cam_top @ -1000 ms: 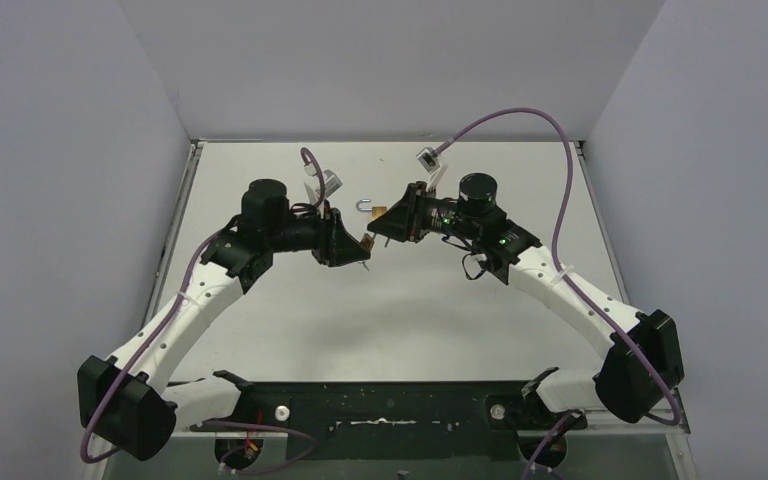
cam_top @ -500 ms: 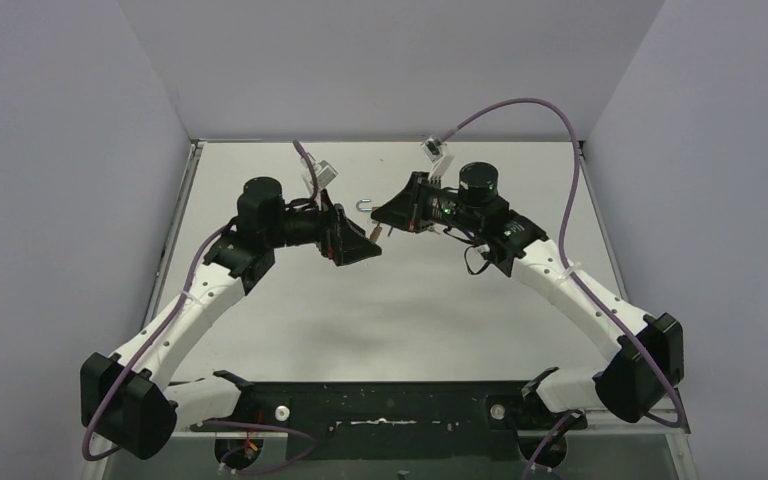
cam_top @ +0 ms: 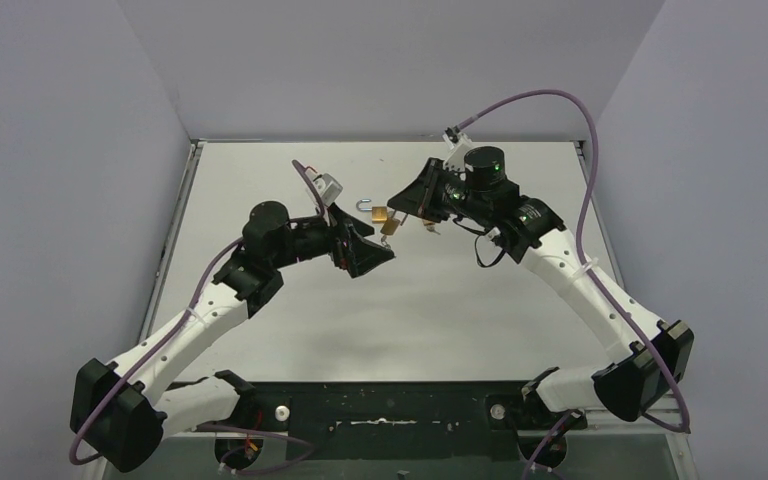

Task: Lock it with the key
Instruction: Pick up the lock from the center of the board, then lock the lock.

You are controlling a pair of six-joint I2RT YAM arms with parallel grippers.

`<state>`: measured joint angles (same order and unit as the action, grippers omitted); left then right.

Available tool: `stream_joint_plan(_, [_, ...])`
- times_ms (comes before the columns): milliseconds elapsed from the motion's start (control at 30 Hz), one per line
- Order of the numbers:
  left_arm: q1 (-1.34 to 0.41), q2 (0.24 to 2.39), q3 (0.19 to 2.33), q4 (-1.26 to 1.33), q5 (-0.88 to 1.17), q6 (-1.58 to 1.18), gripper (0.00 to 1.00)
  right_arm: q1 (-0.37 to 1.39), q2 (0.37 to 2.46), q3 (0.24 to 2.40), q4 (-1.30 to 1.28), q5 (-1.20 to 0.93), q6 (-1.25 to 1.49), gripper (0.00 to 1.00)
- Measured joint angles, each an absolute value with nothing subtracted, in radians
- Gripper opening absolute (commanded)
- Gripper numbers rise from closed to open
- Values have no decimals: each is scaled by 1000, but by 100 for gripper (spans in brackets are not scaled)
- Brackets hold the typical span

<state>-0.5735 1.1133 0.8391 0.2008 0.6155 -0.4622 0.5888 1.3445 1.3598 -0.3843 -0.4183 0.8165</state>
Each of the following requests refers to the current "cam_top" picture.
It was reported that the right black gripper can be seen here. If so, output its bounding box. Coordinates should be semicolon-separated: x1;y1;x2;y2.
388;159;489;224

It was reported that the brass padlock shackle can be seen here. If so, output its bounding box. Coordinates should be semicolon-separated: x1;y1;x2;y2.
355;198;390;225

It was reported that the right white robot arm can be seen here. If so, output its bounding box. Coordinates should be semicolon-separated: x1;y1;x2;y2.
387;146;694;427

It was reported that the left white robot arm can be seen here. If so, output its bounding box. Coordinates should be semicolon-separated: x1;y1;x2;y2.
69;201;395;472

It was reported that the right small brass padlock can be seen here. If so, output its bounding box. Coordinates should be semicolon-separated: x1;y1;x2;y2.
422;219;441;235

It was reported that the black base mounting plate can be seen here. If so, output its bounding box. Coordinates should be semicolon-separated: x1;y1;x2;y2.
221;381;562;461

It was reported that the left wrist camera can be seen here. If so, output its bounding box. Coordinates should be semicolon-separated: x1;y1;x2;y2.
313;173;343;207

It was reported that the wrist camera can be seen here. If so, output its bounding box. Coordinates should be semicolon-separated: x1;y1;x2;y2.
313;173;343;207
442;125;472;150

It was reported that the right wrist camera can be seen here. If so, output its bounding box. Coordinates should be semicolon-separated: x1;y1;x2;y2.
442;125;472;150

